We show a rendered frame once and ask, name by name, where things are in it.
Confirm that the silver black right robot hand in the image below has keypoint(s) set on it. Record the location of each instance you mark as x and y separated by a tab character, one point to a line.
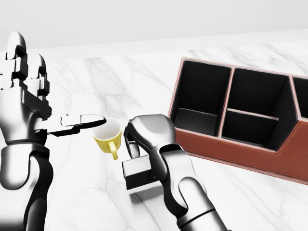
151	130

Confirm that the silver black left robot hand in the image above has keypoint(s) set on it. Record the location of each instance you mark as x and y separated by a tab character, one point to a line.
21	115

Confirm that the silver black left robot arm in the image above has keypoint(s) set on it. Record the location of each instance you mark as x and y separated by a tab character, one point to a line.
16	173

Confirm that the red-brown desk caddy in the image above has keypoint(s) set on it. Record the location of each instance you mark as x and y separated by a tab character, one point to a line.
228	144

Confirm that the yellow mug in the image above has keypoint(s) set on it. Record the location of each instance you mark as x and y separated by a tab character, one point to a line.
107	140

